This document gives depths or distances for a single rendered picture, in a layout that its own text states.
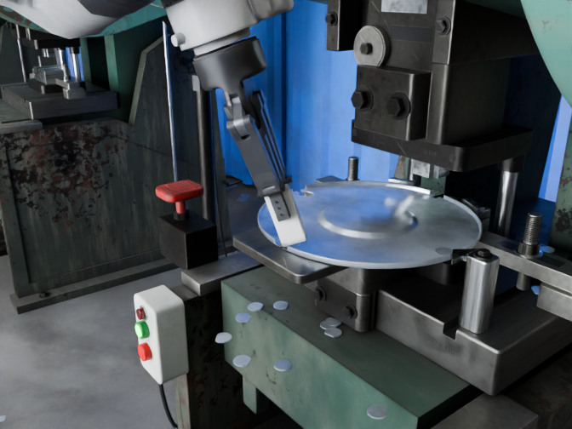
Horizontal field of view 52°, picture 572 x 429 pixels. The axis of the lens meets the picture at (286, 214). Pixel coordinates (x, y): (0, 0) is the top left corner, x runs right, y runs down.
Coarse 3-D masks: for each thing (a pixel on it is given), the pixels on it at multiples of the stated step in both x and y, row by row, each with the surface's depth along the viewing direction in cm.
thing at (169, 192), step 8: (168, 184) 98; (176, 184) 98; (184, 184) 98; (192, 184) 98; (160, 192) 95; (168, 192) 94; (176, 192) 94; (184, 192) 94; (192, 192) 95; (200, 192) 96; (168, 200) 94; (176, 200) 94; (184, 200) 95; (176, 208) 98; (184, 208) 98
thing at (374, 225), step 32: (320, 192) 88; (352, 192) 88; (384, 192) 88; (416, 192) 88; (320, 224) 76; (352, 224) 75; (384, 224) 75; (416, 224) 76; (448, 224) 76; (480, 224) 75; (320, 256) 66; (352, 256) 67; (384, 256) 67; (416, 256) 67; (448, 256) 66
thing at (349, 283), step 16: (240, 240) 72; (256, 240) 72; (256, 256) 69; (272, 256) 68; (288, 256) 68; (288, 272) 65; (304, 272) 64; (320, 272) 65; (336, 272) 77; (352, 272) 75; (368, 272) 73; (384, 272) 75; (400, 272) 77; (320, 288) 80; (336, 288) 78; (352, 288) 75; (368, 288) 74; (320, 304) 82; (336, 304) 79; (352, 304) 76; (368, 304) 75; (352, 320) 77; (368, 320) 76
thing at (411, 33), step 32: (384, 0) 73; (416, 0) 69; (384, 32) 73; (416, 32) 70; (384, 64) 75; (416, 64) 71; (480, 64) 71; (352, 96) 75; (384, 96) 72; (416, 96) 69; (448, 96) 69; (480, 96) 73; (384, 128) 73; (416, 128) 71; (448, 128) 70; (480, 128) 75
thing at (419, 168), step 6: (414, 162) 82; (420, 162) 82; (414, 168) 83; (420, 168) 82; (426, 168) 81; (432, 168) 81; (438, 168) 80; (420, 174) 82; (426, 174) 81; (432, 174) 82; (438, 174) 81; (444, 174) 82
